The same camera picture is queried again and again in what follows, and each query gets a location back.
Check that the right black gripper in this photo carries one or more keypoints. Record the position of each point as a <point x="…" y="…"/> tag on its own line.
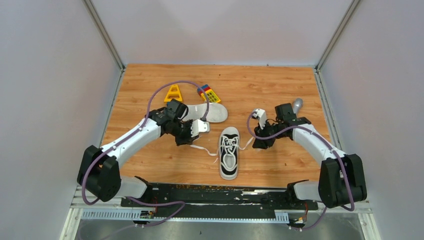
<point x="262" y="144"/>

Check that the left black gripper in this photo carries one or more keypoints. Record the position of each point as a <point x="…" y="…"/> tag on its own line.
<point x="188" y="139"/>

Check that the black white sneaker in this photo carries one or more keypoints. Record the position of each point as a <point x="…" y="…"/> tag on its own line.
<point x="228" y="153"/>

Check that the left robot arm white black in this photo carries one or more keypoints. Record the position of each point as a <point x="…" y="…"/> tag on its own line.
<point x="99" y="171"/>

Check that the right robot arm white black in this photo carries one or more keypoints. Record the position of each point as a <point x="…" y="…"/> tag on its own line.
<point x="341" y="179"/>

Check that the grey metal cylinder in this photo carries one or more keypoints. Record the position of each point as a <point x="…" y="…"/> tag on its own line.
<point x="297" y="105"/>

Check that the yellow triangle toy block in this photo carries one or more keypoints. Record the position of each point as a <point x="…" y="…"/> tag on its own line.
<point x="173" y="93"/>

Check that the colourful toy block stack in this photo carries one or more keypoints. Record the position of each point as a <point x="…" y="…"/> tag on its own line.
<point x="206" y="93"/>

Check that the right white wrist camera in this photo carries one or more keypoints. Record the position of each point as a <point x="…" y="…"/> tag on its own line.
<point x="261" y="116"/>

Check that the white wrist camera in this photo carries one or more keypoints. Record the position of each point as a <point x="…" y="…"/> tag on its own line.
<point x="261" y="116"/>
<point x="198" y="127"/>

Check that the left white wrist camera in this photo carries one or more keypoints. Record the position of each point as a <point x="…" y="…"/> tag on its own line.
<point x="198" y="127"/>

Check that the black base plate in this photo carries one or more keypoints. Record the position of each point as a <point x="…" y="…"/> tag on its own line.
<point x="224" y="202"/>

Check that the aluminium frame rail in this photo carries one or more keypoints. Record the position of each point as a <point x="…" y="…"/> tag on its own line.
<point x="77" y="200"/>

